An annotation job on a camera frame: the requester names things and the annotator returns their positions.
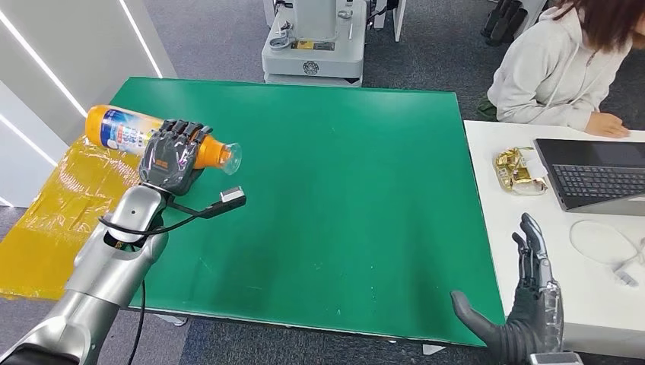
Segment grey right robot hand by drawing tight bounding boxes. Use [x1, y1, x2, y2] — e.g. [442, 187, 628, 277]
[450, 212, 565, 354]

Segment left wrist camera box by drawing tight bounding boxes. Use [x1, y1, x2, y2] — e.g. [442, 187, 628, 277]
[200, 186, 248, 220]

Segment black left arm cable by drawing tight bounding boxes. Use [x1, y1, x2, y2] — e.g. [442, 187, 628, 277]
[98, 200, 223, 365]

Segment person's hand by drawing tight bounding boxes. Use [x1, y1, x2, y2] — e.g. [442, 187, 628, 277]
[584, 111, 632, 139]

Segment person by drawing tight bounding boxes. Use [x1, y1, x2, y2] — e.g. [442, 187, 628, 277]
[475, 0, 645, 139]

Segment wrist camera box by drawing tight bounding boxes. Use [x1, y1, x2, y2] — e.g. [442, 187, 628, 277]
[200, 186, 248, 220]
[529, 351, 584, 365]

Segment gold foil snack packet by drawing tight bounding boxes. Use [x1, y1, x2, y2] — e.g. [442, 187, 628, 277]
[494, 147, 549, 196]

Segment white cable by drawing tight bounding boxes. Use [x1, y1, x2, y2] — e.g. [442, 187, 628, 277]
[568, 220, 645, 288]

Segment black stand legs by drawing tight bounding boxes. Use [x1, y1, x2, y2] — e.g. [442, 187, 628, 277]
[479, 0, 529, 49]

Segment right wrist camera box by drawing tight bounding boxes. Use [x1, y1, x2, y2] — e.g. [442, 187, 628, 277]
[529, 351, 584, 365]

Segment white upright panel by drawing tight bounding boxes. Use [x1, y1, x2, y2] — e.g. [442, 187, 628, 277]
[392, 0, 407, 43]

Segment orange detergent bottle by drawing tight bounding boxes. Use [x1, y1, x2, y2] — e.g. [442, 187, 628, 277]
[84, 104, 243, 176]

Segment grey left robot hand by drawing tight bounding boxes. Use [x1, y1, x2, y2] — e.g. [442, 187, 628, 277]
[138, 119, 214, 196]

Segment dark grey laptop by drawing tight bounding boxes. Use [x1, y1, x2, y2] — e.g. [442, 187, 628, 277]
[532, 138, 645, 217]

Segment yellow taped cardboard box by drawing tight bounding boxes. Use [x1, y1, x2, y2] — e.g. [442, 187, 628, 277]
[0, 135, 145, 302]

